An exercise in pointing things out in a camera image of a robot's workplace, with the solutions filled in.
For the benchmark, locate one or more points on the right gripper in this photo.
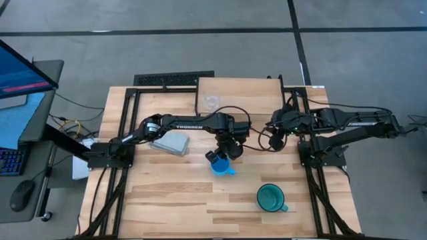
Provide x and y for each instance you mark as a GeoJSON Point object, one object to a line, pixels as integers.
{"type": "Point", "coordinates": [290, 120]}

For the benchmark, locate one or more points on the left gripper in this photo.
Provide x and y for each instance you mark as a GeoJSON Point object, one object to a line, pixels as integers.
{"type": "Point", "coordinates": [233, 143]}

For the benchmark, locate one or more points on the blue plastic cup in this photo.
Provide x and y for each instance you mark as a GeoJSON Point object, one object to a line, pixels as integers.
{"type": "Point", "coordinates": [220, 166]}

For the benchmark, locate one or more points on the clear glass cup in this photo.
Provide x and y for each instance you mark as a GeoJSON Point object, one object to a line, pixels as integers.
{"type": "Point", "coordinates": [212, 101]}

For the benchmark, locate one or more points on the teal enamel mug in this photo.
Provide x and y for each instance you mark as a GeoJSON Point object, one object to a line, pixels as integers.
{"type": "Point", "coordinates": [270, 198]}

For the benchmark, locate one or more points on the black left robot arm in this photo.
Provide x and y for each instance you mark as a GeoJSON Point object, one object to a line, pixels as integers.
{"type": "Point", "coordinates": [190, 125]}

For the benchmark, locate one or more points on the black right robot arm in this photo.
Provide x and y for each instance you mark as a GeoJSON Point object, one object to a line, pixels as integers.
{"type": "Point", "coordinates": [360, 125]}

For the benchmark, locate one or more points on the grey folded cloth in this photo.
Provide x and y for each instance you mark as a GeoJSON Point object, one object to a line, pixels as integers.
{"type": "Point", "coordinates": [171, 145]}

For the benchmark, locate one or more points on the black perforated grille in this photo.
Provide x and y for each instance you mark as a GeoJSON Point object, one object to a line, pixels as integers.
{"type": "Point", "coordinates": [173, 78]}

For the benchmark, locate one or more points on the white box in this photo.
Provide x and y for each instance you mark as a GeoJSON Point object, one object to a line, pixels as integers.
{"type": "Point", "coordinates": [80, 166]}

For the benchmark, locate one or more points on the desk caster wheel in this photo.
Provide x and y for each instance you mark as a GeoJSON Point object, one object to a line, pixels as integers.
{"type": "Point", "coordinates": [46, 216]}

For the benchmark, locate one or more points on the black side desk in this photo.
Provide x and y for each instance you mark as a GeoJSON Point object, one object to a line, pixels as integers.
{"type": "Point", "coordinates": [50, 71]}

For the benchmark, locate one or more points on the black computer mouse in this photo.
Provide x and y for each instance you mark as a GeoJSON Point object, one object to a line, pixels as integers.
{"type": "Point", "coordinates": [21, 195]}

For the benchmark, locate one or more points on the black backlit keyboard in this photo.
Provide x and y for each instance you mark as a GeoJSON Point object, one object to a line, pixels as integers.
{"type": "Point", "coordinates": [11, 161]}

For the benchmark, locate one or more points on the computer monitor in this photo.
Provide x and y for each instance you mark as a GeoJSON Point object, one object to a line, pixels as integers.
{"type": "Point", "coordinates": [20, 73]}

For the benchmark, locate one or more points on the wooden shelf black metal frame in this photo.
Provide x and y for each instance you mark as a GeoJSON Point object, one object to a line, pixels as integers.
{"type": "Point", "coordinates": [247, 95]}

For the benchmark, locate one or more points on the black aluminium table frame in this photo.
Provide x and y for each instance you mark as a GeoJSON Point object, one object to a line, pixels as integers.
{"type": "Point", "coordinates": [133, 106]}

